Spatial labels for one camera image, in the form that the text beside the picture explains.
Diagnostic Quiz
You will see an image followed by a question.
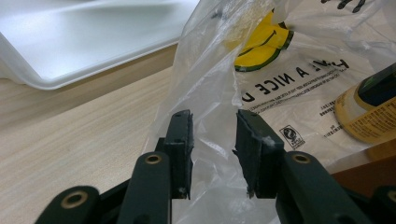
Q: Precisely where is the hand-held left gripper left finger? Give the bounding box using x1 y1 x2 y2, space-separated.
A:
116 109 194 224

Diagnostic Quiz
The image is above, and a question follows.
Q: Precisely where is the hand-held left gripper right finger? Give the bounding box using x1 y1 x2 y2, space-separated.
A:
233 108 375 224

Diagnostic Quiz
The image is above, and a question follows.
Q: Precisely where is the clear plastic bag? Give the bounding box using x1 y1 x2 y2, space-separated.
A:
141 0 396 224

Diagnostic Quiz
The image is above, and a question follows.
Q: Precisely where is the orange drink bottle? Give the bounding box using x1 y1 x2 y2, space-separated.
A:
333 62 396 145

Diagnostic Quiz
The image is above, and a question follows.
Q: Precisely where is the white plastic bin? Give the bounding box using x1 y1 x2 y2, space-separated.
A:
0 0 200 91

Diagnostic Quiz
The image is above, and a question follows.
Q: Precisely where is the red-brown box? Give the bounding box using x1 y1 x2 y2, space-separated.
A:
329 138 396 200

